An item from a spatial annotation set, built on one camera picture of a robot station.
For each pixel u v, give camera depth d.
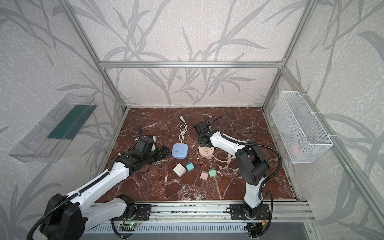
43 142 0.63
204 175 0.85
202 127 0.74
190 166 0.87
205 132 0.69
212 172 0.86
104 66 0.94
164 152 0.75
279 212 0.75
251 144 0.52
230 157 0.91
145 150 0.64
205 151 0.94
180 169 0.86
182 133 1.04
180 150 0.94
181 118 1.12
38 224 0.36
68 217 0.38
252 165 0.48
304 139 0.61
